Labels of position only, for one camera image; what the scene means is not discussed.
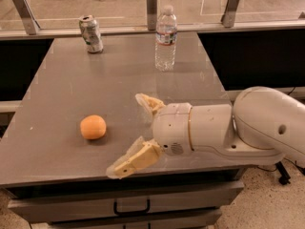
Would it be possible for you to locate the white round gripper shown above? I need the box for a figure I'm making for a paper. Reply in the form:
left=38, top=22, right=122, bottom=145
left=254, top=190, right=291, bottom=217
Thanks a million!
left=106, top=94, right=192, bottom=179

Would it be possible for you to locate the orange fruit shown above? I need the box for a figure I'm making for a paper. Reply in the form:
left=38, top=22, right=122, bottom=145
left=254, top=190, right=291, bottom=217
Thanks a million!
left=80, top=114, right=107, bottom=139

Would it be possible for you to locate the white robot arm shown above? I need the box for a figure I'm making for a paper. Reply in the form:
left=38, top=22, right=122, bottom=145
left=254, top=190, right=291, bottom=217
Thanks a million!
left=106, top=87, right=305, bottom=179

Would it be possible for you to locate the clear plastic water bottle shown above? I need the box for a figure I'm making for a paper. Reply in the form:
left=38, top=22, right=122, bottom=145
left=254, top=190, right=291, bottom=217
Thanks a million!
left=155, top=5, right=177, bottom=72

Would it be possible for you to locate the grey cabinet with drawers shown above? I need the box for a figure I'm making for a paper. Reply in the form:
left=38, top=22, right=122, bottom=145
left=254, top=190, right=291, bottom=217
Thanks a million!
left=0, top=31, right=260, bottom=229

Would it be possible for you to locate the upper grey drawer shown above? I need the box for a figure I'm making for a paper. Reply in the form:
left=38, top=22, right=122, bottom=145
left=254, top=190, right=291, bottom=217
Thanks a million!
left=9, top=180, right=244, bottom=223

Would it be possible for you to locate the grey drawer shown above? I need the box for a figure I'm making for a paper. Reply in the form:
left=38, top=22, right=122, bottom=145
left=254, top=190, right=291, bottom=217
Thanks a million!
left=9, top=180, right=244, bottom=223
left=50, top=209, right=221, bottom=229

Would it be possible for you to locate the lower grey drawer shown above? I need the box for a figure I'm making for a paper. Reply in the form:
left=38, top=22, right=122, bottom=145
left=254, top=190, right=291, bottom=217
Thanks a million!
left=50, top=209, right=221, bottom=229

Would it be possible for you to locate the crushed silver soda can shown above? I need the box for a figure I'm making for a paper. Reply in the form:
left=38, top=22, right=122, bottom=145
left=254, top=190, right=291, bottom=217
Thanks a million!
left=79, top=15, right=103, bottom=53

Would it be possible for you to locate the black stand leg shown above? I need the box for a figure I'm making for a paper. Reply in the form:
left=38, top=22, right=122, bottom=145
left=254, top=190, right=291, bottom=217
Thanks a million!
left=275, top=162, right=291, bottom=185

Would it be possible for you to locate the black upper drawer handle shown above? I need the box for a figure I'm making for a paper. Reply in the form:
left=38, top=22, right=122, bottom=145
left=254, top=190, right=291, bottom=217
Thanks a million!
left=112, top=198, right=151, bottom=217

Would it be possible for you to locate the horizontal metal rail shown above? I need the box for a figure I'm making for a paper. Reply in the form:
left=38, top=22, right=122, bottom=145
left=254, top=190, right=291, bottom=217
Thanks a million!
left=0, top=19, right=305, bottom=41

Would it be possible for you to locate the middle metal railing post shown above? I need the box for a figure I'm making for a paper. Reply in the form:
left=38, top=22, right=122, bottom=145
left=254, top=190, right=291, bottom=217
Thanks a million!
left=146, top=0, right=157, bottom=31

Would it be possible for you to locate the metal railing post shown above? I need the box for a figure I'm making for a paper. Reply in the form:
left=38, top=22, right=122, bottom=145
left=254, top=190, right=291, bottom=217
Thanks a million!
left=12, top=0, right=40, bottom=35
left=221, top=0, right=240, bottom=28
left=146, top=0, right=157, bottom=31

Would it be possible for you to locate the right metal railing post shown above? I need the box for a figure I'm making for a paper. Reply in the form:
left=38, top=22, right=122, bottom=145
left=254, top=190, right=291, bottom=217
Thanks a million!
left=221, top=0, right=240, bottom=28

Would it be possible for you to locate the black cable on floor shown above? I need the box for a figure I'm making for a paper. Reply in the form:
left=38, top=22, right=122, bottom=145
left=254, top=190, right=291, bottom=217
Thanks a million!
left=255, top=86, right=305, bottom=177

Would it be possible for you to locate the left metal railing post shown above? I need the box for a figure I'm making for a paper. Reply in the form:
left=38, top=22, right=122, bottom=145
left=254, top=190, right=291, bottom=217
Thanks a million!
left=12, top=0, right=40, bottom=35

